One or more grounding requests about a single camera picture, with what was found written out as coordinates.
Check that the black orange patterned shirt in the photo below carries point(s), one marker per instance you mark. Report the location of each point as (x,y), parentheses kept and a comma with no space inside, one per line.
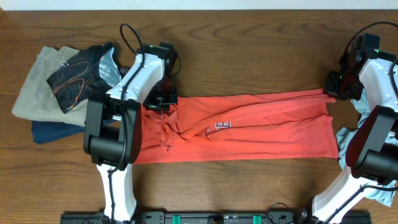
(94,70)

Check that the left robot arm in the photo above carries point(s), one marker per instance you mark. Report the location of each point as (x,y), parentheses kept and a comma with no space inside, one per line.
(113,126)

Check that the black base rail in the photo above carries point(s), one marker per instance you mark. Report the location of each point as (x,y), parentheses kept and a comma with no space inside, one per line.
(273,215)

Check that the red soccer t-shirt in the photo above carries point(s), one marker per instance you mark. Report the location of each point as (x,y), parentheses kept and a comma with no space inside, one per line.
(220,128)

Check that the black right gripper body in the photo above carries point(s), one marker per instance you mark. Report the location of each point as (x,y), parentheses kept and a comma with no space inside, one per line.
(344,86)

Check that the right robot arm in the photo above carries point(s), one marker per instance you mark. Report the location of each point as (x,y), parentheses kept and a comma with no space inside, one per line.
(371,162)

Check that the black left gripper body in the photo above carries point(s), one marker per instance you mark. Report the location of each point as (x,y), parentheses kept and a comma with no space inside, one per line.
(161,96)

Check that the beige folded garment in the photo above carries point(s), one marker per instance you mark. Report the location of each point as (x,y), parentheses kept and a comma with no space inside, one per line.
(36,101)

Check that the navy blue folded garment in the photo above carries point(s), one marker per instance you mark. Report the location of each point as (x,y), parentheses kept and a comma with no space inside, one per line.
(46,131)

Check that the light blue t-shirt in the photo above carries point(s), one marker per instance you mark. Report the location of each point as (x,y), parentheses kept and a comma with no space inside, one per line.
(344,136)

